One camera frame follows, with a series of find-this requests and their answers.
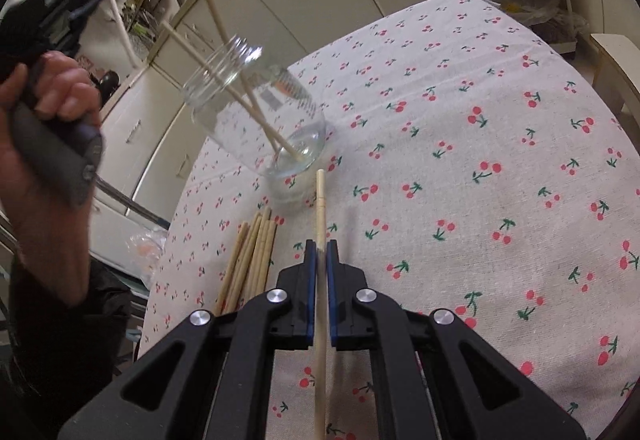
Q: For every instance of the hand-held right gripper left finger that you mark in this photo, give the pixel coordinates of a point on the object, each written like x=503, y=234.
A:
x=311, y=270

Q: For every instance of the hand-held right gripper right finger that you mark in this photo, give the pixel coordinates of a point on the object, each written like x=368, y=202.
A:
x=331, y=272

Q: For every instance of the pile of wooden chopsticks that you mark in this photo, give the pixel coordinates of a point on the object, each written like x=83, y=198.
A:
x=250, y=260

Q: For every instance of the light bamboo chopstick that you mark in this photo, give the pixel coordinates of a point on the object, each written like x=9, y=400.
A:
x=210, y=5
x=180, y=41
x=320, y=205

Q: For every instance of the clear glass jar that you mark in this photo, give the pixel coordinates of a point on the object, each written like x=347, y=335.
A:
x=300, y=120

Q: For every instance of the person's left forearm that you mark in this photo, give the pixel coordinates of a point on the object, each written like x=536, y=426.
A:
x=55, y=270

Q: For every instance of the person's left hand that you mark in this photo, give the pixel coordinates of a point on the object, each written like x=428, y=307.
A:
x=65, y=85

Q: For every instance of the black cooking pot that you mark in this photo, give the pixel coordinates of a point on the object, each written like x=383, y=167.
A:
x=108, y=83

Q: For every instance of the clear crumpled plastic bag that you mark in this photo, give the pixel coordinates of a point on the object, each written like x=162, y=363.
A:
x=147, y=252

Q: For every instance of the cherry print tablecloth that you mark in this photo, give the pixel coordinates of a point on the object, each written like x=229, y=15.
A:
x=450, y=200

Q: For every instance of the white pole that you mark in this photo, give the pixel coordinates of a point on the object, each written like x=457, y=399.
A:
x=124, y=28

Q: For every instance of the white wooden chair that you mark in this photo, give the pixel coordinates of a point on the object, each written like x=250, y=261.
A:
x=617, y=55

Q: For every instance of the pink wall stickers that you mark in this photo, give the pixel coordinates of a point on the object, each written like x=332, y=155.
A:
x=85, y=63

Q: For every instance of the wall utensil rack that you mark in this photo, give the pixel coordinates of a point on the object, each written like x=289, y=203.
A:
x=145, y=5

